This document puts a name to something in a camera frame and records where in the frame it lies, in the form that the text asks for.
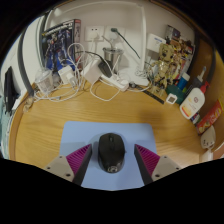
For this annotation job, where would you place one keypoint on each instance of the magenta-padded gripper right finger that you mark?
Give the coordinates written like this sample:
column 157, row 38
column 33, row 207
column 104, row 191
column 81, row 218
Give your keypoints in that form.
column 165, row 166

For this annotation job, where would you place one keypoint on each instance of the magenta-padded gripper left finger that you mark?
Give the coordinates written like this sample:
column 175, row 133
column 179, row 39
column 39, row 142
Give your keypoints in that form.
column 58, row 166

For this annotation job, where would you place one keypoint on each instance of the black computer mouse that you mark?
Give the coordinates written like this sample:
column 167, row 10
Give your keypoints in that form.
column 111, row 151

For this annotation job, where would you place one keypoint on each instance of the light blue mouse pad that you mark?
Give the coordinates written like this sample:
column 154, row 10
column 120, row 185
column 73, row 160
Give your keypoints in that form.
column 80, row 133

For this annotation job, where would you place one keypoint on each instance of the small white cup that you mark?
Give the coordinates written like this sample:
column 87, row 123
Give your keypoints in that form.
column 207, row 155

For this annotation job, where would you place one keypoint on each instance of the white mug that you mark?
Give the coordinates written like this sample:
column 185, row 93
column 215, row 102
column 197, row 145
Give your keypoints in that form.
column 208, row 137

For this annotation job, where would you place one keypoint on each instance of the red yellow chip can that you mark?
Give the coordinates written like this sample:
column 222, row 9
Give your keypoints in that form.
column 210, row 118

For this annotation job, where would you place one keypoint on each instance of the small white square clock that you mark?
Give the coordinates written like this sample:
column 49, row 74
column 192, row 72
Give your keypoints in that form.
column 171, row 99

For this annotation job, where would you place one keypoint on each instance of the crumpled clear plastic wrapper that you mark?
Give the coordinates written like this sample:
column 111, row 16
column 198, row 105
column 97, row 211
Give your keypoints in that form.
column 28, row 104

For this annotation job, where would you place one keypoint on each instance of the white red-capped lotion bottle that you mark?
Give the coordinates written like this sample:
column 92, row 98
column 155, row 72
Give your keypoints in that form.
column 192, row 101

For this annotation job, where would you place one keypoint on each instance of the dark green box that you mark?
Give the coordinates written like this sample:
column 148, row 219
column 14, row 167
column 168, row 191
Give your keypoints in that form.
column 180, row 96

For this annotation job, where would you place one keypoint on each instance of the clear round plastic container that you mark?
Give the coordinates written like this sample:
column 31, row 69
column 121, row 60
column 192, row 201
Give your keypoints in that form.
column 44, row 81

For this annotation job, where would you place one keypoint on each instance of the blue bottle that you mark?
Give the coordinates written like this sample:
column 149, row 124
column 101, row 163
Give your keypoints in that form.
column 183, row 80

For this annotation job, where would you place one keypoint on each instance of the black bag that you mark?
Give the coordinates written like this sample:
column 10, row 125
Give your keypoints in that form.
column 10, row 90

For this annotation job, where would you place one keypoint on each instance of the white charger block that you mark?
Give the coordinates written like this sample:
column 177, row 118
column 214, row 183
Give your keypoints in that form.
column 66, row 75

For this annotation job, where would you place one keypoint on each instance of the white power strip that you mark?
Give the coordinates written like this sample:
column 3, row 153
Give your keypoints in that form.
column 116, row 83

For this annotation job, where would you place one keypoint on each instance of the black charger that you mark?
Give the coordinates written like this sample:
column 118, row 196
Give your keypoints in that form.
column 105, row 69

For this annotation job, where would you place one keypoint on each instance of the colourful printed box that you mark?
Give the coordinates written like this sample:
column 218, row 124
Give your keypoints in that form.
column 185, row 46

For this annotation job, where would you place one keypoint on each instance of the steel cup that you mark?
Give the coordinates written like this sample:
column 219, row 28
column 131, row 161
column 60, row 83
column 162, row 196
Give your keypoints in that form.
column 112, row 56

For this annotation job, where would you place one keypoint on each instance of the robot model kit box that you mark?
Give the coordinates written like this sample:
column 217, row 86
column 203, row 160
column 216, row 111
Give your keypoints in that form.
column 60, row 43

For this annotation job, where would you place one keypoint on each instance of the grey metal shelf frame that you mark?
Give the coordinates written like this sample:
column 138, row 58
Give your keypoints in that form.
column 23, row 66

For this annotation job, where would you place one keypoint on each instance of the white wall-mounted box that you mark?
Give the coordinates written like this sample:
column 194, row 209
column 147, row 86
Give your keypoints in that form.
column 156, row 42

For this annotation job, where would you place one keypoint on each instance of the white wall socket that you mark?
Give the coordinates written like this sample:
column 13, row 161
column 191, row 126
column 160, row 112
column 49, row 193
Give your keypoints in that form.
column 118, row 33
column 94, row 33

